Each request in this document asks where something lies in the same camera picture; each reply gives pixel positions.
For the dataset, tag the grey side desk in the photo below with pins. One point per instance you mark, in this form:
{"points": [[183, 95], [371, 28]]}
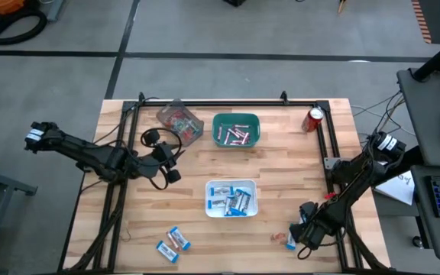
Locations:
{"points": [[422, 114], [434, 229]]}

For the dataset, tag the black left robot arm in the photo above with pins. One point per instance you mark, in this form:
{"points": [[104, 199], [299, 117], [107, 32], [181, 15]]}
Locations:
{"points": [[78, 149]]}

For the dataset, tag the black caster wheel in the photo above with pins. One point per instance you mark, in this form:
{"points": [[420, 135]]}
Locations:
{"points": [[418, 241]]}

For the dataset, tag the black metal beam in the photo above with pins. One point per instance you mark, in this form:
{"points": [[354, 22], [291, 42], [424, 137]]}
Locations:
{"points": [[411, 158]]}

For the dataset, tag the grey metal mounting plate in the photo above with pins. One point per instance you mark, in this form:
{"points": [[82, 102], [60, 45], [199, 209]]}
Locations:
{"points": [[330, 163]]}

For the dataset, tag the Smarties candy roll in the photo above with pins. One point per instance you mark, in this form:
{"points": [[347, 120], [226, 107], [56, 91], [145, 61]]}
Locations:
{"points": [[172, 240], [220, 132], [246, 138], [233, 133], [241, 126], [237, 142], [227, 138], [241, 133]]}

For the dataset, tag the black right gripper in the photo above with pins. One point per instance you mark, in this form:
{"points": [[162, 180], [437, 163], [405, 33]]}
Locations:
{"points": [[313, 227]]}

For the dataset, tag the grey floor box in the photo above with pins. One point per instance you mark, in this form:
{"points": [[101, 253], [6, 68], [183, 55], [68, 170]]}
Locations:
{"points": [[55, 9]]}

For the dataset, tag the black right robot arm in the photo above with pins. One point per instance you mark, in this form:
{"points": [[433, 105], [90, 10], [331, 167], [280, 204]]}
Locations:
{"points": [[353, 187]]}

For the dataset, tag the red soda can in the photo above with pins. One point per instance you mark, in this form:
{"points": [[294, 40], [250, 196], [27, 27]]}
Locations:
{"points": [[311, 120]]}

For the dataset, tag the yellow tripod leg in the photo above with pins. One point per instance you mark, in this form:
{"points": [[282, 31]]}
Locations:
{"points": [[342, 7]]}

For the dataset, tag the blue hard candy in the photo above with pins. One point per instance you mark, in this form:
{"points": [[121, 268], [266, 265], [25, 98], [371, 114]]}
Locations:
{"points": [[177, 128]]}

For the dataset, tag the black metal table frame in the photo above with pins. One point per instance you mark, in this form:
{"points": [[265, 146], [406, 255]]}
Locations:
{"points": [[243, 103]]}

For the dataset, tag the green plastic bin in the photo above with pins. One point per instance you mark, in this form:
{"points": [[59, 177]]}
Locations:
{"points": [[254, 122]]}

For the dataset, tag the black stand foot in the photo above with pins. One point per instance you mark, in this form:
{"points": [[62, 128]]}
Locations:
{"points": [[235, 2]]}

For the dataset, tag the white paper sheet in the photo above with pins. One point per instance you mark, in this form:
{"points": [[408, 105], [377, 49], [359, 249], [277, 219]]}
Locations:
{"points": [[399, 189]]}

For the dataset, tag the grey metal cart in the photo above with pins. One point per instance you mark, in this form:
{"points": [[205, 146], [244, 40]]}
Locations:
{"points": [[6, 182]]}

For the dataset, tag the clear grey plastic bin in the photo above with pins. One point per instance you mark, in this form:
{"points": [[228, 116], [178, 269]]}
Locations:
{"points": [[164, 110]]}

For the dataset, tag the black metal pole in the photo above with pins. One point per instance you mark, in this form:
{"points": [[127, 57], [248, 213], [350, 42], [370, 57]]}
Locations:
{"points": [[437, 59]]}

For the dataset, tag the white plastic bin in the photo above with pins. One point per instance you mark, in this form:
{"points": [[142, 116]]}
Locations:
{"points": [[212, 212]]}

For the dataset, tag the orange shop vacuum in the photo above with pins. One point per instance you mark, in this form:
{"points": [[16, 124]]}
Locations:
{"points": [[2, 4]]}

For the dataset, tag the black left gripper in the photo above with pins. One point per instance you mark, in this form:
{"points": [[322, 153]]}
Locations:
{"points": [[160, 162]]}

